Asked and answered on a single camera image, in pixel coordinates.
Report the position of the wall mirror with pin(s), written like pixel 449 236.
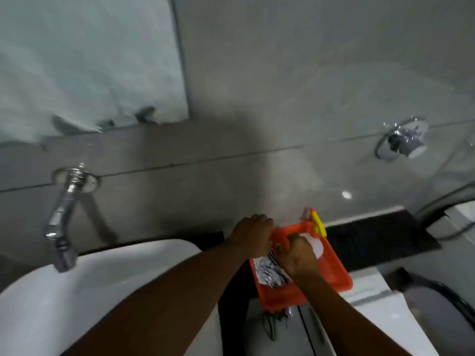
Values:
pixel 85 59

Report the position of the person's left forearm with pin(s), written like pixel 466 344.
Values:
pixel 163 304

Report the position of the white round soap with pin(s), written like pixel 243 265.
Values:
pixel 315 245

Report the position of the person's right fingers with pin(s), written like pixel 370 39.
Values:
pixel 290 243

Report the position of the person's left fingers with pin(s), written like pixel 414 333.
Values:
pixel 268 237

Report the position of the black curved pipe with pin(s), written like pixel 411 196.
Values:
pixel 445 292

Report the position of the chrome wall faucet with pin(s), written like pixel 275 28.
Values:
pixel 64 218

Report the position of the white ceramic sink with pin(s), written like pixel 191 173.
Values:
pixel 74 292

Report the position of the person's left hand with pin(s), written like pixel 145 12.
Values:
pixel 249 233

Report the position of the person's right hand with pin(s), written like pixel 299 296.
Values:
pixel 300 260

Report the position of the yellow plastic brush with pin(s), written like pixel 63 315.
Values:
pixel 318 223

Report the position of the orange plastic tray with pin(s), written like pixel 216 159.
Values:
pixel 326 272

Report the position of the person's right forearm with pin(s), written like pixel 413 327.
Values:
pixel 337 315

